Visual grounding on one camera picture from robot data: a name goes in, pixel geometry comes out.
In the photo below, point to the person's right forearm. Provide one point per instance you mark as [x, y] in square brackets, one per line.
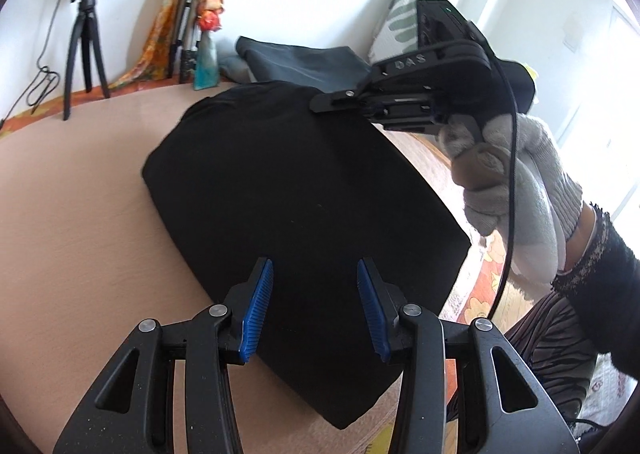
[610, 284]

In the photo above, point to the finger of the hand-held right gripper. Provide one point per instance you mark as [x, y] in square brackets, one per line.
[340, 102]

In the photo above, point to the orange patterned scarf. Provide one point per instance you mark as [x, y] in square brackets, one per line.
[155, 34]

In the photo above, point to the black pants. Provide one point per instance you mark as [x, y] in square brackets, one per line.
[300, 184]

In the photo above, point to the white floral sheet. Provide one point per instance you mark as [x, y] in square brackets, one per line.
[610, 394]

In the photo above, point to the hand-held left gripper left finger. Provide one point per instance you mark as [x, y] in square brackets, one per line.
[257, 309]

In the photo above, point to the silver tripod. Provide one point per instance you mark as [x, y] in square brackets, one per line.
[187, 19]

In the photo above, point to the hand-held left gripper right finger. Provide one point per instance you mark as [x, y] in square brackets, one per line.
[372, 309]

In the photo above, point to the green and white pillow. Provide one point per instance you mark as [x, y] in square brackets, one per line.
[400, 19]

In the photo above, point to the white wall switch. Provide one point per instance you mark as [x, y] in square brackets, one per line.
[571, 32]

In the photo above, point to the person's striped clothing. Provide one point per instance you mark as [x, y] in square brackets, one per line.
[550, 344]

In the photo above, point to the black tripod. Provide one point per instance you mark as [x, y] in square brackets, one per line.
[85, 34]

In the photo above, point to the folded dark grey pants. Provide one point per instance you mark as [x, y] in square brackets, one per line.
[300, 64]

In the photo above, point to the folded blue jeans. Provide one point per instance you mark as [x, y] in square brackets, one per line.
[232, 67]

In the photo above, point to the person's right hand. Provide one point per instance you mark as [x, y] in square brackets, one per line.
[530, 184]

